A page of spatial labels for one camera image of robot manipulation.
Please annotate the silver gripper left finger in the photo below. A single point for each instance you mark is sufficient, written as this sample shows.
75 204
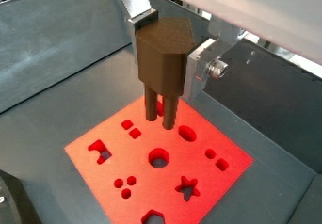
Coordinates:
139 14

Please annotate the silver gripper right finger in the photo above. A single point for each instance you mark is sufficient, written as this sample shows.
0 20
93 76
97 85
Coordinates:
204 63

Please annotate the brown three prong peg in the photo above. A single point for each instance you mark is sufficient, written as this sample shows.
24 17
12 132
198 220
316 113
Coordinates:
164 42

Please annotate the red shape sorter block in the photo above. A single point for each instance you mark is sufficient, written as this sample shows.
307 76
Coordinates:
148 172

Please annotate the black block holder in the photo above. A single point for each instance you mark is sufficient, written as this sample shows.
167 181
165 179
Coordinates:
16 209

